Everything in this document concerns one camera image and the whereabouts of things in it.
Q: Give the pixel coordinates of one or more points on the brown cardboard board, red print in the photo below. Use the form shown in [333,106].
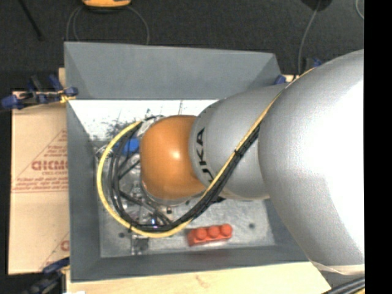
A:
[36,201]

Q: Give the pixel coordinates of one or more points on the grey metal bin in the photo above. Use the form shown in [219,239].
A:
[171,72]

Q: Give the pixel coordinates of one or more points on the blue plastic thing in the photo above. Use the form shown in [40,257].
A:
[131,145]

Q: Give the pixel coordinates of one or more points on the red studded toy block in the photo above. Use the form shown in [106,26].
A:
[209,235]

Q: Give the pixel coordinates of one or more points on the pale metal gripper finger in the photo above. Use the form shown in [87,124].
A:
[144,243]
[136,245]

